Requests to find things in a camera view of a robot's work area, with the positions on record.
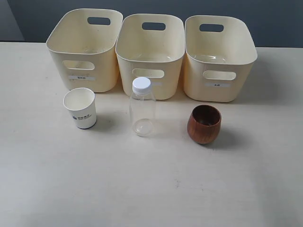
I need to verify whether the right cream plastic bin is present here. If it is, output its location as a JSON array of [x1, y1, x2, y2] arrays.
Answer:
[[183, 15, 258, 102]]

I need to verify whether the brown wooden cup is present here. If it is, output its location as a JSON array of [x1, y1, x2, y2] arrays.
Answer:
[[187, 105, 222, 144]]

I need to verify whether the cream plastic bin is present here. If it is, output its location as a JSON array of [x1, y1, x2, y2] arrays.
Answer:
[[183, 15, 258, 102], [46, 9, 123, 93], [115, 14, 185, 100]]

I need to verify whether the white paper cup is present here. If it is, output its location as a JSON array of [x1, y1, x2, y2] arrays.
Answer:
[[63, 87, 97, 129]]

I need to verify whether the middle cream plastic bin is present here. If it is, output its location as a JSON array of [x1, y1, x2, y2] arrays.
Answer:
[[115, 14, 185, 100]]

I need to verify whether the clear plastic bottle white cap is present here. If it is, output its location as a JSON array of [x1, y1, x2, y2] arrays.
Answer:
[[129, 77, 156, 137]]

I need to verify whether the left cream plastic bin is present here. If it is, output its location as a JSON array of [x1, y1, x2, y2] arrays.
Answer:
[[46, 9, 123, 93]]

